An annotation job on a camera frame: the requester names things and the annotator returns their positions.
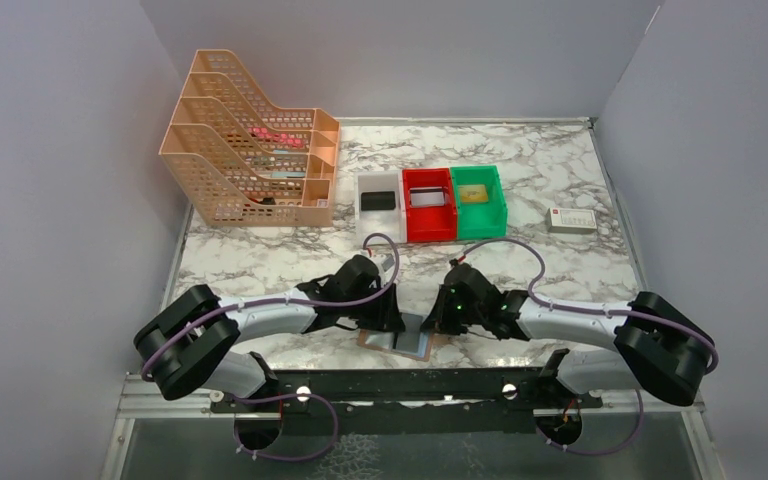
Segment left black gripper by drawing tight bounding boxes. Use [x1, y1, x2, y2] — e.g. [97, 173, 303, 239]
[341, 281, 405, 332]

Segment light blue credit card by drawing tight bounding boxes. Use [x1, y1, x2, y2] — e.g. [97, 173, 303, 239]
[361, 331, 398, 351]

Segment black credit card from holder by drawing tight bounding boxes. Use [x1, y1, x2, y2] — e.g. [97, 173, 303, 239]
[360, 191, 397, 211]

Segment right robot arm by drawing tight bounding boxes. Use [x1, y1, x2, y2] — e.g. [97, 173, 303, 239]
[422, 263, 715, 407]

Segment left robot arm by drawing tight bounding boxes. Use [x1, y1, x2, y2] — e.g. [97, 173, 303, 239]
[133, 254, 405, 411]

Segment white card in red bin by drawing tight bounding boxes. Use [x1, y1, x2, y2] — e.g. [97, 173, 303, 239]
[409, 188, 446, 208]

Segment gold card in green bin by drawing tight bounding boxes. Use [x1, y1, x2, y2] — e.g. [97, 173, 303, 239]
[458, 184, 489, 204]

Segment green plastic bin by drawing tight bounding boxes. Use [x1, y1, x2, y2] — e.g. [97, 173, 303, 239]
[450, 165, 508, 240]

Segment red plastic bin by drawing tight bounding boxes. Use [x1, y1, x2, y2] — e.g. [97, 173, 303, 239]
[402, 168, 457, 243]

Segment white plastic bin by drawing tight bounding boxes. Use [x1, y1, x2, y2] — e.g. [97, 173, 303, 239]
[354, 170, 407, 245]

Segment white box with red label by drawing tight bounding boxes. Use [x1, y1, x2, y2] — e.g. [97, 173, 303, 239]
[546, 207, 598, 234]

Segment red black stamp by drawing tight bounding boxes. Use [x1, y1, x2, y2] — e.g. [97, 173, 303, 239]
[250, 196, 277, 205]

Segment peach plastic file organizer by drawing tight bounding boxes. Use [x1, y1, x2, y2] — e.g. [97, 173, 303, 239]
[159, 49, 341, 227]

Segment pink items in organizer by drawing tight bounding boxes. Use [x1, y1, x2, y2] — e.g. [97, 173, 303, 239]
[249, 127, 305, 150]

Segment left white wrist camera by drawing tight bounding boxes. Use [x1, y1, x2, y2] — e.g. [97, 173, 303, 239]
[375, 255, 395, 272]

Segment black mounting rail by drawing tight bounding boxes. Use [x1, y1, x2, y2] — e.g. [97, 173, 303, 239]
[213, 366, 595, 436]

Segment aluminium frame rail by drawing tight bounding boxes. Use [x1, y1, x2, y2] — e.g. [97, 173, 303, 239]
[115, 367, 707, 420]

